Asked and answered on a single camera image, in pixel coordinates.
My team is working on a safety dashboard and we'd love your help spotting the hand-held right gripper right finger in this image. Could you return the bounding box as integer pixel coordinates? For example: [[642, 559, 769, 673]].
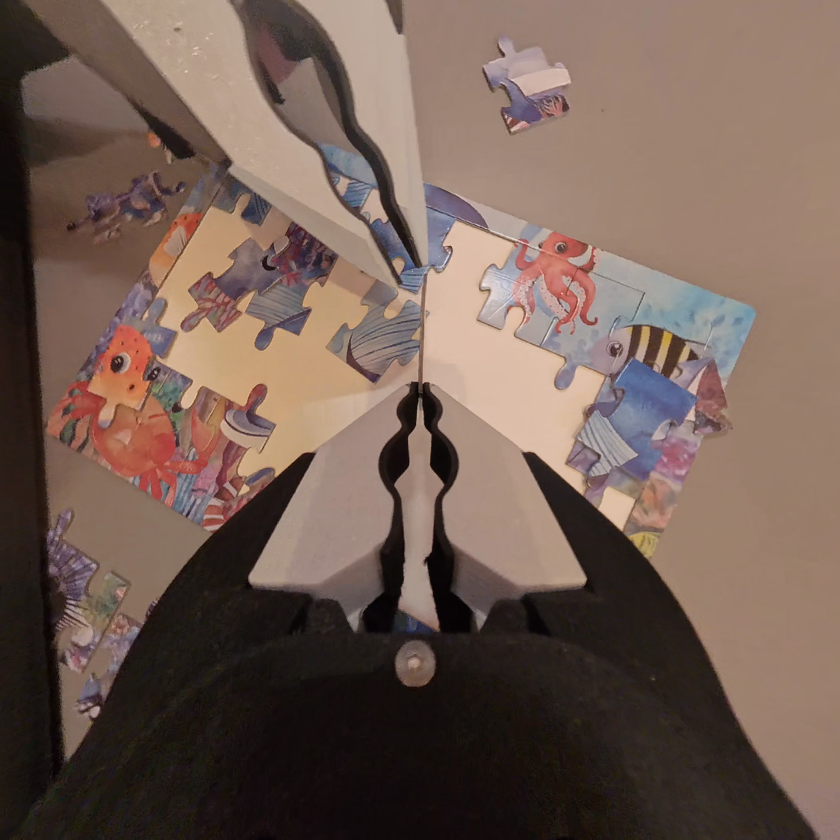
[[420, 382, 588, 632]]

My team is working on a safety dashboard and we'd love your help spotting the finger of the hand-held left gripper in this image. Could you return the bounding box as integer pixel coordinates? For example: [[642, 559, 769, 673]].
[[294, 0, 429, 268], [104, 0, 404, 287]]

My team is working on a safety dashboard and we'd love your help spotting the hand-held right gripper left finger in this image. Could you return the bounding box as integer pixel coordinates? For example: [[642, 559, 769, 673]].
[[247, 382, 421, 632]]

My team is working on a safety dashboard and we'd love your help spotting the grey blue red-striped puzzle piece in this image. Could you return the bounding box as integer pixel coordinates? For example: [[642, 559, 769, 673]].
[[482, 36, 572, 135]]

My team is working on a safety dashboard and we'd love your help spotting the ocean print puzzle board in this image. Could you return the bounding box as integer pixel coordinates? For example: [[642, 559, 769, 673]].
[[45, 144, 757, 559]]

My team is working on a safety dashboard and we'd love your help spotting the blue whale eye puzzle piece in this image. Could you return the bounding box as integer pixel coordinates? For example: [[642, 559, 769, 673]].
[[367, 217, 455, 294]]

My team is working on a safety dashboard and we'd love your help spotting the pale striped whale puzzle piece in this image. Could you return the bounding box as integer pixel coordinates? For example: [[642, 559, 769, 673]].
[[327, 298, 424, 385]]

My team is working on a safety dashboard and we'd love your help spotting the whale eyelash puzzle piece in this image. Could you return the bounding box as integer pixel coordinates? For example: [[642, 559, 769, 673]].
[[226, 236, 290, 293]]

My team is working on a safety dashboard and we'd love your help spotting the purple and navy puzzle piece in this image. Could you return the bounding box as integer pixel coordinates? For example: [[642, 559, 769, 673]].
[[682, 357, 734, 437]]

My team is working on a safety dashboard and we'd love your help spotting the red coral navy puzzle piece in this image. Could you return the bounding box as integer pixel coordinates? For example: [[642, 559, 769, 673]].
[[180, 272, 244, 332]]

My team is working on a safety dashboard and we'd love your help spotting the orange pufferfish puzzle piece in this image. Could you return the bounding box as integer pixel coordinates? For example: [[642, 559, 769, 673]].
[[88, 298, 178, 421]]

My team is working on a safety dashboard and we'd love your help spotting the purple seahorse loose piece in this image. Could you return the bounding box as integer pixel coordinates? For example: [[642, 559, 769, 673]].
[[66, 172, 188, 245]]

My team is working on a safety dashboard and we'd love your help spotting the group of assembled puzzle pieces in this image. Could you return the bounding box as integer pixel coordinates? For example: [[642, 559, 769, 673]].
[[49, 147, 732, 552]]

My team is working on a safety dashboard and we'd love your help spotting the pile of loose puzzle pieces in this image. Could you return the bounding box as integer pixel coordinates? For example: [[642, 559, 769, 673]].
[[45, 508, 158, 719]]

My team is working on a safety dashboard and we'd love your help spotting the black perforated pad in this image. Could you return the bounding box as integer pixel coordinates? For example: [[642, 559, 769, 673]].
[[0, 0, 67, 802]]

